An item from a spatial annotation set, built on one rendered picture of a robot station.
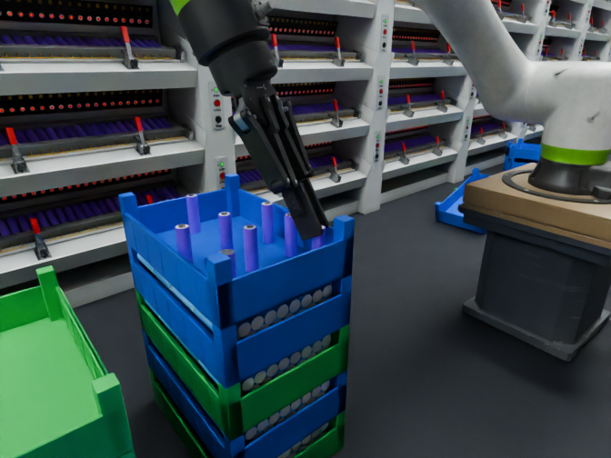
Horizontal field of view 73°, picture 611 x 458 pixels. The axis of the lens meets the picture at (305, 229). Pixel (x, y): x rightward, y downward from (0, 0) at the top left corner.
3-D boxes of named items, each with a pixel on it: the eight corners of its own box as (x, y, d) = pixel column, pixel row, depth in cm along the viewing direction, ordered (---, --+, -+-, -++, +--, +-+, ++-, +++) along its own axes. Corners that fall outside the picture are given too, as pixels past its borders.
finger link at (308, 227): (302, 182, 51) (300, 183, 50) (324, 233, 52) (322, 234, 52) (282, 189, 52) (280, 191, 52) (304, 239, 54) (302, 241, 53)
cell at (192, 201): (203, 232, 68) (199, 194, 66) (193, 234, 67) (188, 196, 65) (197, 228, 69) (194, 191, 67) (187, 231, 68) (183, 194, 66)
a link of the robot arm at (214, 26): (203, 30, 54) (155, 24, 46) (275, -19, 49) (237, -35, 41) (223, 74, 55) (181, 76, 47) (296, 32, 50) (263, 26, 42)
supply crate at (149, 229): (353, 273, 56) (355, 217, 53) (219, 331, 44) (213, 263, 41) (236, 214, 77) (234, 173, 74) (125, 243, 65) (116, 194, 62)
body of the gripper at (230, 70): (245, 35, 43) (281, 119, 45) (277, 39, 51) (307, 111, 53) (192, 68, 47) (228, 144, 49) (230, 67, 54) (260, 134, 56)
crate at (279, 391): (348, 368, 62) (350, 323, 59) (229, 442, 50) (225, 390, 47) (242, 289, 83) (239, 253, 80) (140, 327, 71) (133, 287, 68)
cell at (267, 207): (276, 242, 64) (275, 202, 62) (266, 244, 63) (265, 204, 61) (270, 238, 66) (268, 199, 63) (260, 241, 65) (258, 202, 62)
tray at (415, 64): (465, 75, 195) (480, 44, 187) (385, 79, 158) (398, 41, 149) (432, 60, 206) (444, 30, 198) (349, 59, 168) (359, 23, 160)
